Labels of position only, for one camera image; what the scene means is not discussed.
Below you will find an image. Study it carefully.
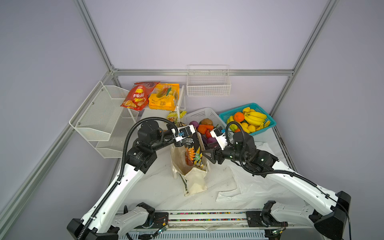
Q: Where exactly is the orange-yellow snack bag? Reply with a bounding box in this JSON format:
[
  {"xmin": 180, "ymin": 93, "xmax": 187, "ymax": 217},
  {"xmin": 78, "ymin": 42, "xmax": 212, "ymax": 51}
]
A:
[{"xmin": 149, "ymin": 83, "xmax": 180, "ymax": 111}]

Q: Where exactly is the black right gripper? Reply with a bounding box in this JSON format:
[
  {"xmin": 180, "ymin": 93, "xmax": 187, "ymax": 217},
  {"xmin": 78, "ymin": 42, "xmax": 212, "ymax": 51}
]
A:
[{"xmin": 199, "ymin": 139, "xmax": 246, "ymax": 165}]

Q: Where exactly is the white three-tier shelf rack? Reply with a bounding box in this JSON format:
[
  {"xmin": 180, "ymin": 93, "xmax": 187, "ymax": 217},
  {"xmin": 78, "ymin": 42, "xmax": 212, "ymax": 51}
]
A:
[{"xmin": 127, "ymin": 87, "xmax": 184, "ymax": 122}]

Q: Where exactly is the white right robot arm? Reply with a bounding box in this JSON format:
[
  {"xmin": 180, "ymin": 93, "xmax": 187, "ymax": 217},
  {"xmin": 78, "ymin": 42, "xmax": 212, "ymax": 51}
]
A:
[{"xmin": 203, "ymin": 132, "xmax": 351, "ymax": 240}]

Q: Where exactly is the red Lays chips bag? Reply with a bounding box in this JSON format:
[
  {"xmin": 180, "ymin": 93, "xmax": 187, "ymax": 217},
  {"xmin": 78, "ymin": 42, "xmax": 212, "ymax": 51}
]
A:
[{"xmin": 121, "ymin": 82, "xmax": 160, "ymax": 111}]

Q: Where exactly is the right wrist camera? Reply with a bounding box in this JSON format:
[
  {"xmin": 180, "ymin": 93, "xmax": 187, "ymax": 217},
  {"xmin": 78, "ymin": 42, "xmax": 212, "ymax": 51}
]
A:
[{"xmin": 210, "ymin": 126, "xmax": 228, "ymax": 150}]

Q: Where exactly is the purple toy onion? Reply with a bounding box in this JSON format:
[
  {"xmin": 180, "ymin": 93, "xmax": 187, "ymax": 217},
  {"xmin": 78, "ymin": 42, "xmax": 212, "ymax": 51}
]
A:
[
  {"xmin": 207, "ymin": 137, "xmax": 217, "ymax": 145},
  {"xmin": 190, "ymin": 121, "xmax": 199, "ymax": 129}
]

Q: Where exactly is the white plastic grocery bag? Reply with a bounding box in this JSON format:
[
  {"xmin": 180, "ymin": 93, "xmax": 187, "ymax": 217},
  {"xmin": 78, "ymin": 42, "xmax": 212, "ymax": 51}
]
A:
[{"xmin": 216, "ymin": 160, "xmax": 297, "ymax": 203}]

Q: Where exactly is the purple toy onion back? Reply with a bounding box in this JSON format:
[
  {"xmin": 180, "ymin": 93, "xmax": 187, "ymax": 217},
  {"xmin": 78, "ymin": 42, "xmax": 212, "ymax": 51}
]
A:
[{"xmin": 190, "ymin": 121, "xmax": 199, "ymax": 129}]

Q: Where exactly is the yellow-green corn chips bag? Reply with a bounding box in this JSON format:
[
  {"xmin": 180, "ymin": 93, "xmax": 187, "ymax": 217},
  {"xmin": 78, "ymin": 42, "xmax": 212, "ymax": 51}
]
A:
[{"xmin": 167, "ymin": 111, "xmax": 187, "ymax": 124}]

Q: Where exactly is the brown toy potato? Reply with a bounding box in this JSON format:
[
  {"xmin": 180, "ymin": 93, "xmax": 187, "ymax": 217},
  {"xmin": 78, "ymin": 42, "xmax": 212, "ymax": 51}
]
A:
[{"xmin": 200, "ymin": 118, "xmax": 214, "ymax": 126}]

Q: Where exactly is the toy orange back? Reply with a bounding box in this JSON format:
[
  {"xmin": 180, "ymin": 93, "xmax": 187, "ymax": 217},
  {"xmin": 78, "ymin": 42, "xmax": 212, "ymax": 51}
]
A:
[{"xmin": 234, "ymin": 112, "xmax": 245, "ymax": 123}]

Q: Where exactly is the canvas floral tote bag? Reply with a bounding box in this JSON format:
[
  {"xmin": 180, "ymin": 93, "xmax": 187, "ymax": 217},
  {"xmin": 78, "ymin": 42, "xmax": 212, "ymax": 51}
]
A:
[{"xmin": 171, "ymin": 123, "xmax": 209, "ymax": 197}]

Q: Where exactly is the orange toy pumpkin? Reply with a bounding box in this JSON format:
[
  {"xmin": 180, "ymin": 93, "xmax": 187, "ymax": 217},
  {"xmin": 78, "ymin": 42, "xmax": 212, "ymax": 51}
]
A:
[{"xmin": 197, "ymin": 125, "xmax": 208, "ymax": 135}]

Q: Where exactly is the toy banana bunch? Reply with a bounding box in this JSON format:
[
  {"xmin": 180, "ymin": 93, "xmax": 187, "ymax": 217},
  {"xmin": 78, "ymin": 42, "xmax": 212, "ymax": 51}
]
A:
[{"xmin": 244, "ymin": 112, "xmax": 268, "ymax": 127}]

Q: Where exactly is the white wire wall basket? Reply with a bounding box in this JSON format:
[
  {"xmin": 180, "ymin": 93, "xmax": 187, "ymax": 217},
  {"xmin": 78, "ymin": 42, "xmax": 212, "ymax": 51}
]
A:
[{"xmin": 187, "ymin": 65, "xmax": 232, "ymax": 97}]

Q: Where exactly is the teal plastic fruit basket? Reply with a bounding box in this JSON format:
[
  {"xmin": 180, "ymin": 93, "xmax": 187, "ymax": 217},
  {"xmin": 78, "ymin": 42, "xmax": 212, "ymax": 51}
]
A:
[{"xmin": 219, "ymin": 103, "xmax": 277, "ymax": 136}]

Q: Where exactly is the white plastic vegetable basket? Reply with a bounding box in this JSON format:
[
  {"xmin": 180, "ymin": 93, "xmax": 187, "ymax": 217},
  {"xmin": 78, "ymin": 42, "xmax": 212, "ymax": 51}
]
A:
[{"xmin": 181, "ymin": 108, "xmax": 229, "ymax": 151}]

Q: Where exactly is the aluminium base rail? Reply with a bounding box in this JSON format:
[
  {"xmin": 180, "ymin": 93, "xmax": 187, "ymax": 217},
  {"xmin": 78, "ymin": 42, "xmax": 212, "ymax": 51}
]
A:
[{"xmin": 120, "ymin": 210, "xmax": 322, "ymax": 240}]

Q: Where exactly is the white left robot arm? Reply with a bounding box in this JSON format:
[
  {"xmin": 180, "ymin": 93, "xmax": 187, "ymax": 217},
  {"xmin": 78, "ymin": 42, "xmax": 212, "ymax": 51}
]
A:
[{"xmin": 67, "ymin": 117, "xmax": 195, "ymax": 240}]

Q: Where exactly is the black yellow Lays chips bag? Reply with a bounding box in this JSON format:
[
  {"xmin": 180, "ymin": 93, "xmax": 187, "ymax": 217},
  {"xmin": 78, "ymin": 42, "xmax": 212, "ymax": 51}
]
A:
[{"xmin": 185, "ymin": 133, "xmax": 204, "ymax": 169}]

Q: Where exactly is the white mesh wall shelf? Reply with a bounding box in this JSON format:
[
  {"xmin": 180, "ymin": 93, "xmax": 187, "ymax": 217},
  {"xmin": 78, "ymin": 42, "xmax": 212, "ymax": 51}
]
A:
[{"xmin": 69, "ymin": 82, "xmax": 139, "ymax": 159}]

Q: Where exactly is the purple toy onion front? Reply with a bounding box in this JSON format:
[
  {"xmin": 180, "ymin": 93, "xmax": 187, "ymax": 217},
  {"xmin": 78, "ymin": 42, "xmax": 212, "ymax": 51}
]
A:
[{"xmin": 207, "ymin": 137, "xmax": 217, "ymax": 145}]

